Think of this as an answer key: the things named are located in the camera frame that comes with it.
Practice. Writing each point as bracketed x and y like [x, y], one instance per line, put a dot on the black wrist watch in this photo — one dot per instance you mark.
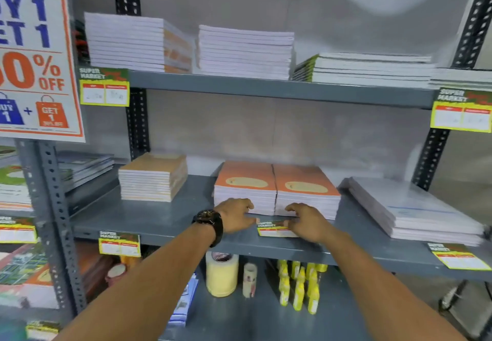
[210, 222]

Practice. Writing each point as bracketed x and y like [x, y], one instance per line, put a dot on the grey metal shelving unit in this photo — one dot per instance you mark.
[173, 217]

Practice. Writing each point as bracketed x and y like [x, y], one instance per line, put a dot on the low stack of white notebooks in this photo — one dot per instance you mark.
[461, 79]

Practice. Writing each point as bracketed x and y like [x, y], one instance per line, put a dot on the person's right fingers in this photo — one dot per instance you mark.
[294, 210]

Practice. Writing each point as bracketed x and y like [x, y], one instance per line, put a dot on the stack of tan notebooks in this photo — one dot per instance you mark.
[153, 177]

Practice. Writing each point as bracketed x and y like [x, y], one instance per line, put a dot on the white and orange promotion poster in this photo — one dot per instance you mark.
[32, 56]

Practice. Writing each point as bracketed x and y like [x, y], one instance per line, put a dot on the stack of white paper packs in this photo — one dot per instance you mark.
[415, 210]

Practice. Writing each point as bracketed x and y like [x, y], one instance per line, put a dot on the stack of grey-covered books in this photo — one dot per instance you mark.
[86, 167]

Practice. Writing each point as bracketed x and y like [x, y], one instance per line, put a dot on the row of yellow glue bottles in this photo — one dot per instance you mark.
[299, 287]

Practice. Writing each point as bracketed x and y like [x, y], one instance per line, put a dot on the person's right forearm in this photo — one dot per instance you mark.
[380, 294]

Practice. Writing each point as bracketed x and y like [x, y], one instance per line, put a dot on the person's left forearm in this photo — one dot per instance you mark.
[153, 287]

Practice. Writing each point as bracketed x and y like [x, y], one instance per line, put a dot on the stack of orange picture-covered notebooks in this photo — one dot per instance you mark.
[27, 279]

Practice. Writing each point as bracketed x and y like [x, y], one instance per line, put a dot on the stack of green-spined notebooks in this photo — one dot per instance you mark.
[365, 71]

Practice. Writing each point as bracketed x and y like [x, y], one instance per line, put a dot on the person's left thumb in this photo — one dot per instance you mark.
[250, 219]

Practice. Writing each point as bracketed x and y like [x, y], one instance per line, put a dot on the stack of green-covered notebooks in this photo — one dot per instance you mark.
[13, 187]

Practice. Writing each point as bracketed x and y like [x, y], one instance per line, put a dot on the yellow and green price label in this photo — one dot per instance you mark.
[41, 331]
[271, 230]
[17, 231]
[104, 89]
[119, 244]
[459, 258]
[461, 112]

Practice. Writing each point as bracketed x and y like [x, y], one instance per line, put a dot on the large cream tape roll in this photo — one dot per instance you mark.
[222, 275]

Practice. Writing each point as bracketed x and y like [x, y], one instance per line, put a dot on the stack of blue white booklets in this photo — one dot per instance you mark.
[186, 302]

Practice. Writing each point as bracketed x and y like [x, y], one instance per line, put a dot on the person's right hand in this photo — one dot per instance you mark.
[309, 225]

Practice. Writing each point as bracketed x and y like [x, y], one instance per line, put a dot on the grey slotted side shelving unit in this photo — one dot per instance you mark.
[43, 187]

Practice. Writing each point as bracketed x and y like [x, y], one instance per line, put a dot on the tall stack of orange-spined notebooks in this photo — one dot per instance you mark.
[127, 42]

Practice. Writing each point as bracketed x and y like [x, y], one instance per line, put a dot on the person's left hand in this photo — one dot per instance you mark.
[232, 215]

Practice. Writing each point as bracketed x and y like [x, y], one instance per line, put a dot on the small clear tape roll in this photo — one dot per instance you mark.
[250, 281]

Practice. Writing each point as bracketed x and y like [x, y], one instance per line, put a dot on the brown tape roll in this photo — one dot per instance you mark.
[116, 273]

